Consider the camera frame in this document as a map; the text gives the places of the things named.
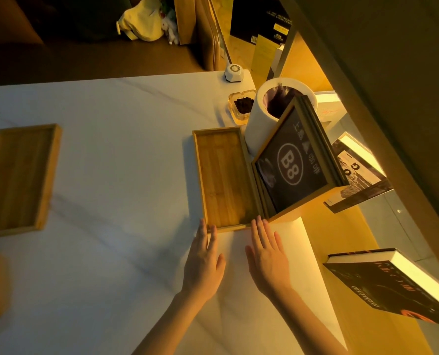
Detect person's left hand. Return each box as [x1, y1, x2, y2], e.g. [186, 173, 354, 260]
[182, 218, 227, 303]

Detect person's right hand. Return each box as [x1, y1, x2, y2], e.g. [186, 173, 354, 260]
[245, 215, 295, 301]

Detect person's left forearm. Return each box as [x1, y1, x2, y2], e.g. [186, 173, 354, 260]
[132, 291, 206, 355]

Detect person's right forearm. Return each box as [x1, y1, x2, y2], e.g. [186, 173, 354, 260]
[272, 287, 350, 355]

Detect wooden tray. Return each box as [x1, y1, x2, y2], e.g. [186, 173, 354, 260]
[192, 126, 265, 233]
[0, 124, 63, 240]

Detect black and white book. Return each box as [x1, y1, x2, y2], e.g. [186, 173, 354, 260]
[323, 131, 394, 214]

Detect white cylindrical bin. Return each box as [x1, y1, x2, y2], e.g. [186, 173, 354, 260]
[244, 77, 318, 160]

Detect dark hardcover book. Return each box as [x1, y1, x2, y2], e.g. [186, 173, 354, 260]
[322, 248, 439, 328]

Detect glass ashtray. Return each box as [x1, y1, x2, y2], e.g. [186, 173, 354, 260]
[228, 89, 257, 125]

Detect dark coffee grounds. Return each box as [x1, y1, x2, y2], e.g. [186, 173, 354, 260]
[234, 97, 255, 114]

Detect dark bin liner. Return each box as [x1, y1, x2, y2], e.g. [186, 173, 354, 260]
[262, 85, 298, 119]

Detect white call button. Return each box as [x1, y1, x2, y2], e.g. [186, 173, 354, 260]
[224, 63, 244, 83]

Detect yellow box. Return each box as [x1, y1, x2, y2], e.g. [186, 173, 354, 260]
[250, 33, 282, 86]

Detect brown leather seat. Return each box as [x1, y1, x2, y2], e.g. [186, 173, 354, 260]
[194, 0, 224, 72]

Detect wooden shelf unit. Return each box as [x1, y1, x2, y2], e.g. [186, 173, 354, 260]
[270, 0, 439, 292]

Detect small white plush toy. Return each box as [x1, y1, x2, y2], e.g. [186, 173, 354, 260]
[159, 8, 180, 46]

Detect black box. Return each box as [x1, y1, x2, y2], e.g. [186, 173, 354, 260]
[229, 0, 293, 45]

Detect cream fabric bag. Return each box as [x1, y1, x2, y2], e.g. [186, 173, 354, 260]
[116, 0, 165, 42]

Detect black sign in wooden frame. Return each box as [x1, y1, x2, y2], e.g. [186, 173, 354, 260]
[251, 95, 350, 223]

